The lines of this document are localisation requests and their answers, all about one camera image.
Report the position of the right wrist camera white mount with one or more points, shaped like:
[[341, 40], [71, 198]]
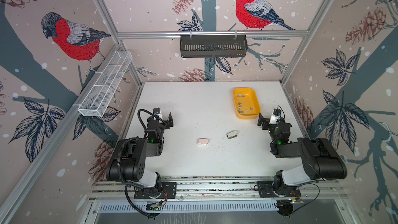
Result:
[[276, 116]]

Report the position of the aluminium cage frame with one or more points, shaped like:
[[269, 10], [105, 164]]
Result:
[[19, 61]]

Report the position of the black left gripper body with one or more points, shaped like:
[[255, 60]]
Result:
[[167, 124]]

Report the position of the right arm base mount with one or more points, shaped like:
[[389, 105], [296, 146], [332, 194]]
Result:
[[279, 189]]

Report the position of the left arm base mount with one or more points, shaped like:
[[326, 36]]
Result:
[[162, 191]]

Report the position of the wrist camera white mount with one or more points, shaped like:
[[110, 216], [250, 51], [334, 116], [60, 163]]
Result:
[[276, 116], [157, 112]]

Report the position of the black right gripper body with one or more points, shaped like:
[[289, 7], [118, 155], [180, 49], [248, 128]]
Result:
[[271, 128]]

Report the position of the white wire mesh basket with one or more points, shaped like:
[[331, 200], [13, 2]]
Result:
[[100, 95]]

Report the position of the beige olive mini stapler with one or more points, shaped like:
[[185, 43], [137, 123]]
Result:
[[232, 134]]

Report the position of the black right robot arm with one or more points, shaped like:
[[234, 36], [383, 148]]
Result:
[[320, 160]]

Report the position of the yellow plastic tray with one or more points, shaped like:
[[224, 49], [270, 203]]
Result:
[[250, 100]]

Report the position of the black hanging wire basket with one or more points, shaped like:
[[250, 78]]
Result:
[[213, 46]]

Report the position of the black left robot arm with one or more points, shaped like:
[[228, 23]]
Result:
[[128, 161]]

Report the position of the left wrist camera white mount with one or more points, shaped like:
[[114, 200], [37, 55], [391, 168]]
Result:
[[157, 112]]

